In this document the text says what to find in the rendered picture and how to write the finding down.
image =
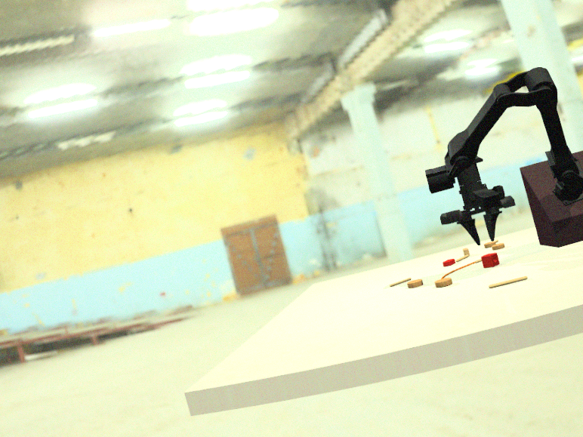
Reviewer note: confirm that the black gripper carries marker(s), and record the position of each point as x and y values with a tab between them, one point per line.
464	217

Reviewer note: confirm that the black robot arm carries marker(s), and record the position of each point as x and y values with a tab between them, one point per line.
461	159

